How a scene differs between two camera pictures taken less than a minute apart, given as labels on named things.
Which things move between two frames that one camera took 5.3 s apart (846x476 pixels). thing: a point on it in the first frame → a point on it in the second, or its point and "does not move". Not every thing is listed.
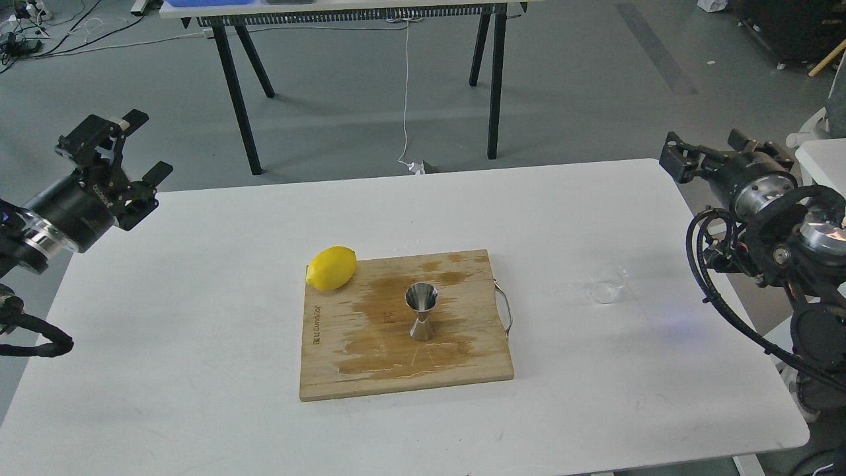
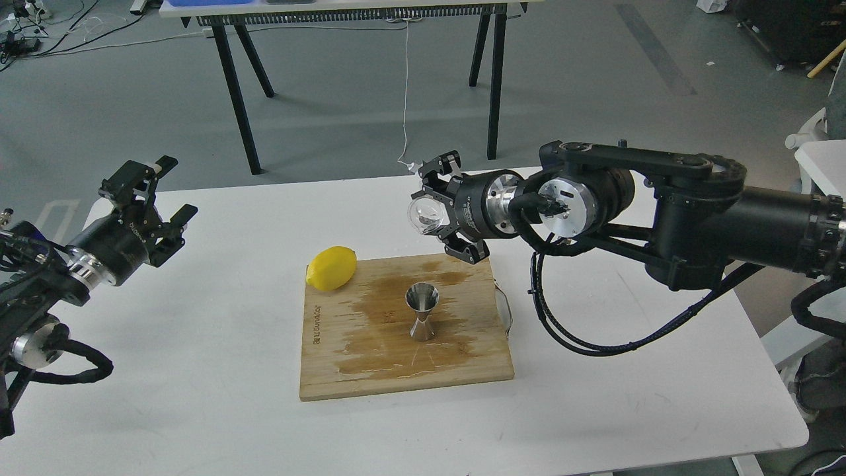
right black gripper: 747,180 → 481,199
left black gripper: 85,205 → 123,242
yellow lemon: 332,268 does not move
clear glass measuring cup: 606,282 → 428,215
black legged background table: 225,17 does not move
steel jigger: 422,297 does not move
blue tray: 176,3 does not move
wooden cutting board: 357,337 does not move
